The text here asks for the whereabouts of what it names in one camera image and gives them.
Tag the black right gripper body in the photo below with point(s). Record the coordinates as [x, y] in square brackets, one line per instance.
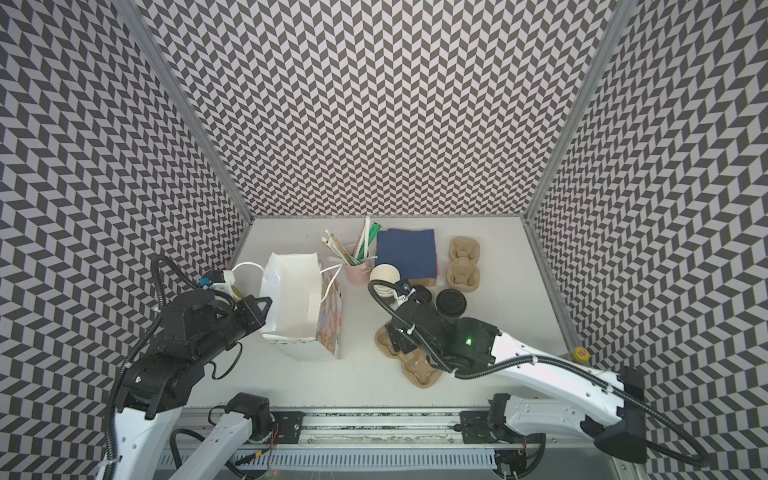
[407, 344]

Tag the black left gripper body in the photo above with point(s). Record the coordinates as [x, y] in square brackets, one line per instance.
[232, 326]

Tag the black cup lid stack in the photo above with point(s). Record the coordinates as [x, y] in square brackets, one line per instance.
[451, 303]

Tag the white paper takeout bag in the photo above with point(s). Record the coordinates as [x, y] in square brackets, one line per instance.
[305, 318]

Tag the beige pulp cup carrier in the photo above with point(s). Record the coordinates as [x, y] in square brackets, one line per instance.
[414, 365]
[463, 274]

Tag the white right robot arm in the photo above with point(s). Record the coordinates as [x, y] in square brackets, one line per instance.
[608, 408]

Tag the brown cardboard napkin box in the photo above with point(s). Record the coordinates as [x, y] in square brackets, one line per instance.
[426, 282]

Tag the stack of paper cups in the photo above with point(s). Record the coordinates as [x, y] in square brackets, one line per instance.
[387, 273]

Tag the blue napkin stack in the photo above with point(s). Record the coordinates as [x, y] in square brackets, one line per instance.
[412, 252]

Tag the pink utensil holder cup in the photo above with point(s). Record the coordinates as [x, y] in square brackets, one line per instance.
[358, 274]

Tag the yellow capped bottle right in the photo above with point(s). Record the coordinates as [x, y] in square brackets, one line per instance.
[581, 355]

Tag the green straws bundle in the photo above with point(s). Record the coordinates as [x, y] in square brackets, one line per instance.
[367, 236]

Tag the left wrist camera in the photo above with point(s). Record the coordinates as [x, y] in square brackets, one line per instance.
[219, 280]

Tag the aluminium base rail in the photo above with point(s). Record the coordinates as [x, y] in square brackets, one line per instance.
[365, 440]

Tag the aluminium corner post left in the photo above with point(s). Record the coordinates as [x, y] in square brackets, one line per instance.
[133, 20]

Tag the aluminium corner post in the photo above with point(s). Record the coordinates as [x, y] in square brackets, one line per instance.
[133, 20]
[618, 23]

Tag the aluminium corner post right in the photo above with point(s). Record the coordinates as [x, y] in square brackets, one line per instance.
[618, 23]

